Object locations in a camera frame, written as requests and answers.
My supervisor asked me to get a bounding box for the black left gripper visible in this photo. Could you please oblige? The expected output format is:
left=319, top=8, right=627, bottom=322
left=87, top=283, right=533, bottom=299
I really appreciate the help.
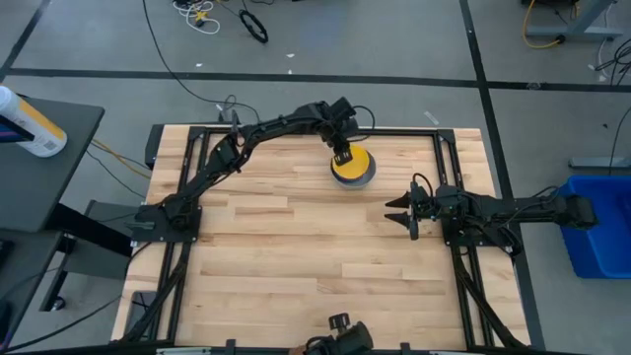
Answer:
left=318, top=119, right=360, bottom=168

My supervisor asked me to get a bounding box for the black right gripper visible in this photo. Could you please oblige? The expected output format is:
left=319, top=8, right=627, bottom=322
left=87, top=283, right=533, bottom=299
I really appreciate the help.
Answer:
left=384, top=179, right=446, bottom=243

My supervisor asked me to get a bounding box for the yellow plastic bowl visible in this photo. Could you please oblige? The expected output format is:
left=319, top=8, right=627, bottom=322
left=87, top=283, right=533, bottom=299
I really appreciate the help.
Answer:
left=329, top=144, right=372, bottom=181

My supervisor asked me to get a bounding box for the blue plastic bin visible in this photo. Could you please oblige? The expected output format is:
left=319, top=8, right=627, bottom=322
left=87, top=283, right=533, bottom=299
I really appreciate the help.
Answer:
left=558, top=175, right=631, bottom=280

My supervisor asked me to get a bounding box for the grey desk leg base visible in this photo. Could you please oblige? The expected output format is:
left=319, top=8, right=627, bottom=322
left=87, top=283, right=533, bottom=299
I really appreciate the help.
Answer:
left=524, top=0, right=625, bottom=41

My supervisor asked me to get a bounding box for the grey side table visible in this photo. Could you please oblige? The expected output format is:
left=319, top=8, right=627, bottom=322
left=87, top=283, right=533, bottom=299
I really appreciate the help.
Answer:
left=0, top=95, right=106, bottom=234

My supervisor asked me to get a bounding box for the white canister with yellow label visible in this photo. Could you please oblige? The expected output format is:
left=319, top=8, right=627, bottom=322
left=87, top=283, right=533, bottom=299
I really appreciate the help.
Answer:
left=0, top=84, right=69, bottom=159

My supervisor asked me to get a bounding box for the dark grey desk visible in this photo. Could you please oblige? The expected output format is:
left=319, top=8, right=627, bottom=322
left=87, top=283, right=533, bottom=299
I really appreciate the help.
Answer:
left=0, top=230, right=76, bottom=349

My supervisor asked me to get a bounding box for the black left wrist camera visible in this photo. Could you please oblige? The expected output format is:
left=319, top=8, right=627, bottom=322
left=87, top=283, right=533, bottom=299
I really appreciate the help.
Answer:
left=328, top=96, right=358, bottom=123

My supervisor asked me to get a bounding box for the black aluminium table frame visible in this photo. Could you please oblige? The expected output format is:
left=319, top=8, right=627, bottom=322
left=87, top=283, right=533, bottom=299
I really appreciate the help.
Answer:
left=120, top=125, right=531, bottom=352

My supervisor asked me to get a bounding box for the coiled black cable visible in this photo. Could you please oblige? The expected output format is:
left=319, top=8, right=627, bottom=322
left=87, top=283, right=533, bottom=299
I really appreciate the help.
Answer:
left=238, top=9, right=270, bottom=44

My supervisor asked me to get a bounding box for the long black floor cable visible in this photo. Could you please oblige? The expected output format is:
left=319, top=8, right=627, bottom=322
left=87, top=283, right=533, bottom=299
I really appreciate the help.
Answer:
left=141, top=0, right=261, bottom=123

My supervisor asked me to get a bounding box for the white cable bundle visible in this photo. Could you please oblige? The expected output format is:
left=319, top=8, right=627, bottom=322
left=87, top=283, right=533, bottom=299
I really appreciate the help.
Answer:
left=172, top=0, right=222, bottom=36

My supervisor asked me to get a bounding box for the yellow floor cable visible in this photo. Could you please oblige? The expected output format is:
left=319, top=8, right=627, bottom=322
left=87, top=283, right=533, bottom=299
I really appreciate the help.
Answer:
left=522, top=0, right=566, bottom=50

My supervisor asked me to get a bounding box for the thin yellow cable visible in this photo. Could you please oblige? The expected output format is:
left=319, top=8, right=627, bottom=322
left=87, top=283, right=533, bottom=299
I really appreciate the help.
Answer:
left=90, top=138, right=152, bottom=180

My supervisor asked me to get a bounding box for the black cable cluster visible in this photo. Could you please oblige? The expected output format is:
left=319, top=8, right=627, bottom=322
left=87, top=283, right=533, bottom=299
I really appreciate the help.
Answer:
left=593, top=37, right=631, bottom=88

